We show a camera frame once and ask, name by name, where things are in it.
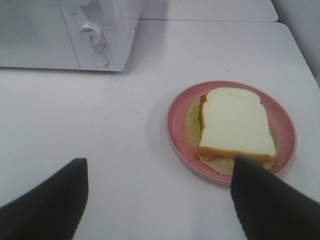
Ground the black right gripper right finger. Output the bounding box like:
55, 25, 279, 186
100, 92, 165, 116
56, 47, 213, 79
230, 156, 320, 240

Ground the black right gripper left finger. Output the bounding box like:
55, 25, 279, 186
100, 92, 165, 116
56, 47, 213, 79
0, 158, 89, 240

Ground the white bread sandwich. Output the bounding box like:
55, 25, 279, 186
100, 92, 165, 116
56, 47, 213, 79
184, 87, 279, 176

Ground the pink round plate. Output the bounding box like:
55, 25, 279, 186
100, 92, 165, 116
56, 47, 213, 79
166, 80, 297, 187

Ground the round door release button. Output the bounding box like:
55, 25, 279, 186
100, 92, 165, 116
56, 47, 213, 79
90, 52, 109, 67

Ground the white microwave door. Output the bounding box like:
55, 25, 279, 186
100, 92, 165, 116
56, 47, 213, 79
0, 0, 80, 69

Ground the white timer knob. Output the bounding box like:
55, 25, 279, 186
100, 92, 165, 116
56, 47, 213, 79
80, 22, 103, 46

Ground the white microwave oven body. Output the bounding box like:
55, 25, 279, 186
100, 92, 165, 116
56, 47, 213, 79
0, 0, 143, 73

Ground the white upper power knob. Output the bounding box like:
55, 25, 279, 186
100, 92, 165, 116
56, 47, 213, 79
77, 0, 91, 7

